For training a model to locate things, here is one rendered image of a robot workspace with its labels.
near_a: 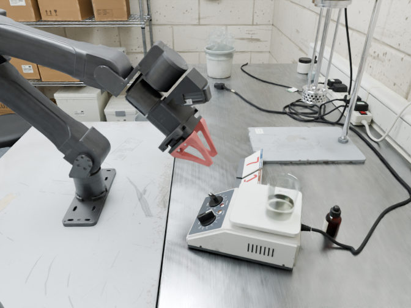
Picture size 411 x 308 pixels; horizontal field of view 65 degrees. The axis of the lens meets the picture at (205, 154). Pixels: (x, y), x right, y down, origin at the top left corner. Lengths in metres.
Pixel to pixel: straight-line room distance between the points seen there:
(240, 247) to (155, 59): 0.36
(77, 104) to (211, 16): 1.31
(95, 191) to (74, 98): 2.08
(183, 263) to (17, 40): 0.48
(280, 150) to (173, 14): 2.12
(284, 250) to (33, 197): 0.57
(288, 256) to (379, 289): 0.16
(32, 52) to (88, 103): 2.14
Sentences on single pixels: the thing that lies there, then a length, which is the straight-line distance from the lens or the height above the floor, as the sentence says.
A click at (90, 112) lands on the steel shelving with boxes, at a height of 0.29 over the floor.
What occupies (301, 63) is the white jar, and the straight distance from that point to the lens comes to 1.64.
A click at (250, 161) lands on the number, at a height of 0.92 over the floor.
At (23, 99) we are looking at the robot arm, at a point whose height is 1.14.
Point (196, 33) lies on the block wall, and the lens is 2.89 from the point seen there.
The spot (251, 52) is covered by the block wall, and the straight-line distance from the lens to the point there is 2.96.
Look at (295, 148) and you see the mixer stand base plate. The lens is 0.94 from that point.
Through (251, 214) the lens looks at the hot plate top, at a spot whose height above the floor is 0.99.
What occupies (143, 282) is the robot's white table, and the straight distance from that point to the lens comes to 0.59.
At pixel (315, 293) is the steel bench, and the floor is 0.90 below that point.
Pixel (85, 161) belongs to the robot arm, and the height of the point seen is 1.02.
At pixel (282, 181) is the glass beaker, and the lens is 0.57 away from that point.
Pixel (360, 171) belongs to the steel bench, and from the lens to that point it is 0.92.
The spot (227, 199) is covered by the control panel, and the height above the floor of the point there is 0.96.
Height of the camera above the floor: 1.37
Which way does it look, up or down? 31 degrees down
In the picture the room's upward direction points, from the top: straight up
